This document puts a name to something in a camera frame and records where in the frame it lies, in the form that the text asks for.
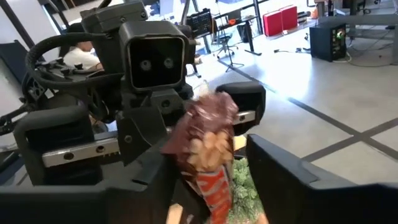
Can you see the potted artificial green plant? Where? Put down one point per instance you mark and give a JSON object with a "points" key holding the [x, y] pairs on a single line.
{"points": [[245, 186]]}

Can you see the red cabinet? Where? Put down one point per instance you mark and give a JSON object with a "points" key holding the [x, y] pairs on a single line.
{"points": [[289, 17], [273, 23]]}

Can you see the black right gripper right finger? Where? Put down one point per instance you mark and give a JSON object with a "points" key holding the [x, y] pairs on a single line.
{"points": [[326, 205]]}

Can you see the black desk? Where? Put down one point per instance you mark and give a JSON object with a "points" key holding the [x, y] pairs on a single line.
{"points": [[245, 21]]}

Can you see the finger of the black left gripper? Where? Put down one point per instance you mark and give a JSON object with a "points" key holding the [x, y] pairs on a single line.
{"points": [[140, 133]]}

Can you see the black office chair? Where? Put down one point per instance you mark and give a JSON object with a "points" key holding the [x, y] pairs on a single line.
{"points": [[227, 43]]}

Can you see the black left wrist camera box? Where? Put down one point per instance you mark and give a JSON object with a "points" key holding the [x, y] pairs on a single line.
{"points": [[155, 62]]}

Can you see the black computer tower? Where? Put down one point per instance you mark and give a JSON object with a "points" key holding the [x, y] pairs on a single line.
{"points": [[326, 43]]}

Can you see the brown snickers candy bar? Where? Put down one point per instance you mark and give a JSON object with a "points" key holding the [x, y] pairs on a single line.
{"points": [[208, 124]]}

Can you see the person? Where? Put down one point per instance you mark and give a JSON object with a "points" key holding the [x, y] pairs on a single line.
{"points": [[79, 56]]}

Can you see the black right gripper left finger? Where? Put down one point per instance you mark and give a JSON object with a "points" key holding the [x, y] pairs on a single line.
{"points": [[77, 205]]}

